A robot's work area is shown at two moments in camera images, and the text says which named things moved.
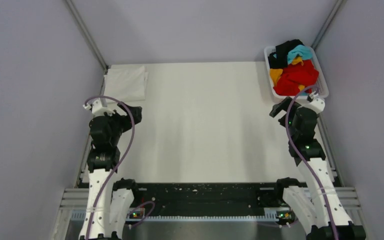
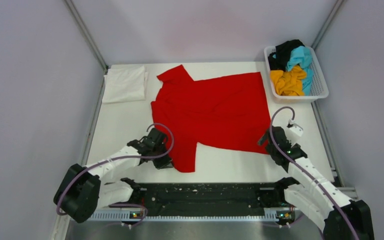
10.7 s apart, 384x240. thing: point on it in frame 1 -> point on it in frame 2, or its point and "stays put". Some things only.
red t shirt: [294, 75] -> [229, 112]
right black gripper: [283, 105] -> [263, 140]
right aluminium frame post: [337, 6] stays put
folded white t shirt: [126, 83] stays put
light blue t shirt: [305, 52] stays put
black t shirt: [279, 59] stays put
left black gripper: [127, 119] -> [165, 162]
